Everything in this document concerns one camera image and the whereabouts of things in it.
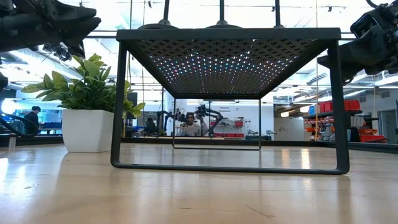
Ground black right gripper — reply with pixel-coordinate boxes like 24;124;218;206
317;1;398;85

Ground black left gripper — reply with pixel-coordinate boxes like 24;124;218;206
0;0;102;53

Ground black candle stick holder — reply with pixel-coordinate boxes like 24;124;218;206
205;0;243;29
137;0;178;30
272;0;285;29

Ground black ceiling spotlight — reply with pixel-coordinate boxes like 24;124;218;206
43;43;73;62

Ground shelf with red bins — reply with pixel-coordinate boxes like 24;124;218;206
303;98;389;144

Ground black computer monitor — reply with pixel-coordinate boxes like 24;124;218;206
126;91;139;119

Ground green plant in white pot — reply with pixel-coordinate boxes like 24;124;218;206
21;53;147;154

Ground standing person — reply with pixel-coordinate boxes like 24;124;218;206
23;105;42;135

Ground black perforated metal stand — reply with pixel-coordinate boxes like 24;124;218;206
110;27;351;175

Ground seated person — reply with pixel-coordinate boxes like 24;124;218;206
177;112;203;137

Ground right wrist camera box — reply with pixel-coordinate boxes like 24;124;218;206
350;12;382;40

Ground black aluminium table frame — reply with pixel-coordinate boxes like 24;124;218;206
0;134;398;155

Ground black cable loop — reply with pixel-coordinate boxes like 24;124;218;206
0;111;40;138

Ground red wall storage bins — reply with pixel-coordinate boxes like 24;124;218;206
210;119;246;139

